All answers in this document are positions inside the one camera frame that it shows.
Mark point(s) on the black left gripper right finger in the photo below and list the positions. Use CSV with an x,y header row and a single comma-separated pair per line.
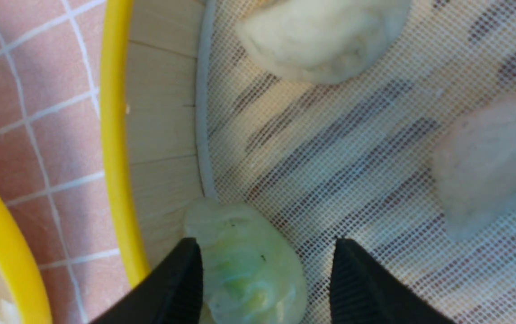
x,y
364,292

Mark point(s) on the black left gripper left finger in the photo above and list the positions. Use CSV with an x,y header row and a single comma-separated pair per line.
x,y
171,294

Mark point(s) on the green dumpling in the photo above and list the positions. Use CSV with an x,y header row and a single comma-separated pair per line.
x,y
251,274

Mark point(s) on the white mesh steamer liner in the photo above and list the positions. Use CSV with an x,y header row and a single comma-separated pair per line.
x,y
353,160

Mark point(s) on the white dumpling basket centre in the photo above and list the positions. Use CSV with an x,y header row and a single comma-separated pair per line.
x,y
474,167

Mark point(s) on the yellow-rimmed bamboo steamer basket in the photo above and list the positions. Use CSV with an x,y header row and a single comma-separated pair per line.
x,y
147,97

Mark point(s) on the white dumpling back left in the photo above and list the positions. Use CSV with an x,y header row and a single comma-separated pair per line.
x,y
321,41

